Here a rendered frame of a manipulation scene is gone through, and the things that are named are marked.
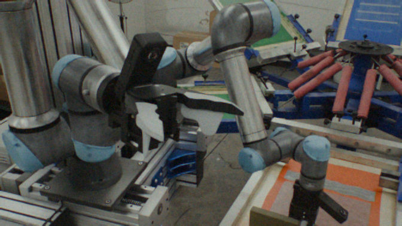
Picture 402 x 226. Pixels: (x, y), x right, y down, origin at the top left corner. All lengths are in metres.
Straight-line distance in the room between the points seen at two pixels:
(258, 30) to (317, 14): 4.62
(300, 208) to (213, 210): 1.77
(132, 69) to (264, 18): 0.67
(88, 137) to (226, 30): 0.53
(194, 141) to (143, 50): 0.99
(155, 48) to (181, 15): 6.00
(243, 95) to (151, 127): 0.65
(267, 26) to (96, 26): 0.53
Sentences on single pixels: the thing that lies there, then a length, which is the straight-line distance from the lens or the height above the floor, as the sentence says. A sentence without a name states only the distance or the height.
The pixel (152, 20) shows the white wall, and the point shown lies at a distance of 6.85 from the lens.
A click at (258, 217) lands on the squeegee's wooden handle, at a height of 1.03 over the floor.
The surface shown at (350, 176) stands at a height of 0.95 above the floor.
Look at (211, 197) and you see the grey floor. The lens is 3.06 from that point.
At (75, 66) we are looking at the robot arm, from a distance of 0.67.
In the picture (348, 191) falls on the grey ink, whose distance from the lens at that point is 1.63.
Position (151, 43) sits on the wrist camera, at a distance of 0.51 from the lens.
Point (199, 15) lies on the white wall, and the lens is 6.36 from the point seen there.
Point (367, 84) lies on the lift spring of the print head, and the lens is 2.16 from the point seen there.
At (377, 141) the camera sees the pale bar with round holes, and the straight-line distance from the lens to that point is 1.87.
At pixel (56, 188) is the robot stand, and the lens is 1.12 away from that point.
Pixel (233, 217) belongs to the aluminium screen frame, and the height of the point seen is 0.99.
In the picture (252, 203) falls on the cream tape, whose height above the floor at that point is 0.95.
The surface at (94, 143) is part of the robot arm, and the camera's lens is 0.71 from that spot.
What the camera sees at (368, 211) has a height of 0.95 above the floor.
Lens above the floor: 1.89
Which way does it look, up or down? 26 degrees down
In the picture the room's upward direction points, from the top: straight up
